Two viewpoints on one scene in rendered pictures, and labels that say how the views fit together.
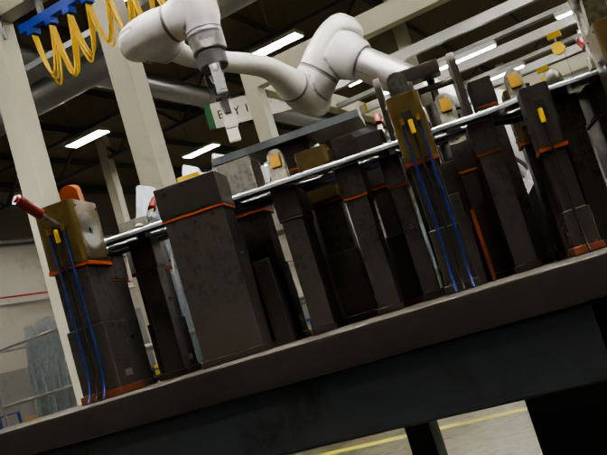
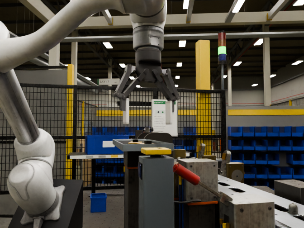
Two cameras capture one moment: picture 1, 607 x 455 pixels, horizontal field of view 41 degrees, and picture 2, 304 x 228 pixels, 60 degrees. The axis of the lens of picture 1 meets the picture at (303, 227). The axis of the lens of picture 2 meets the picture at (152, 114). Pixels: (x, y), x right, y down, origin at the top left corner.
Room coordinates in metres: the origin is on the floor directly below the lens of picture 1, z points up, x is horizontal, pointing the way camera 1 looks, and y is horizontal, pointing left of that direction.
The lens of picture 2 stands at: (2.23, 0.80, 1.20)
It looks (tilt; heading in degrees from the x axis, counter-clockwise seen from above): 3 degrees up; 248
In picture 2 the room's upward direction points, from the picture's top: straight up
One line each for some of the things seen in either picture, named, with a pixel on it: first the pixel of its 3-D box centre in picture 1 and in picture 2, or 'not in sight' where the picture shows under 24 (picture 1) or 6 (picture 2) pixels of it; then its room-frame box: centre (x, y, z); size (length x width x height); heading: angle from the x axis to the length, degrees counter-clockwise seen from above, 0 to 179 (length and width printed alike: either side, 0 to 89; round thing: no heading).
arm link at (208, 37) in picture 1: (207, 43); (148, 41); (1.95, 0.09, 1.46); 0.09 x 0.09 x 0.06
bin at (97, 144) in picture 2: not in sight; (106, 144); (1.80, -1.15, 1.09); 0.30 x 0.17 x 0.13; 177
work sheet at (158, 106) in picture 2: not in sight; (164, 117); (1.31, -1.19, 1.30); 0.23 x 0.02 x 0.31; 170
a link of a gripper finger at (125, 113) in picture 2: (231, 128); (125, 111); (2.02, 0.10, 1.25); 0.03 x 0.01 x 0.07; 94
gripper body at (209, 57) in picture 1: (215, 70); (148, 66); (1.95, 0.10, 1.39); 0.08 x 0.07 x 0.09; 4
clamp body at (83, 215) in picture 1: (87, 301); not in sight; (1.48, 0.42, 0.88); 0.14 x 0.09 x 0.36; 170
